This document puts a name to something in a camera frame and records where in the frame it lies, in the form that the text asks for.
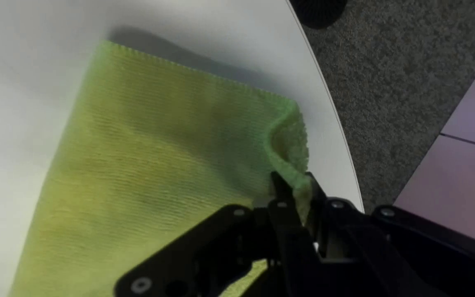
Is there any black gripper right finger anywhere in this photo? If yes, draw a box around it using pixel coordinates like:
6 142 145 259
301 172 475 297

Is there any yellow towel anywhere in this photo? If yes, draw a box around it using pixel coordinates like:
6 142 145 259
6 38 313 297

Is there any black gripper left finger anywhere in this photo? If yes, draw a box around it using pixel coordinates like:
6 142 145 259
113 170 328 297

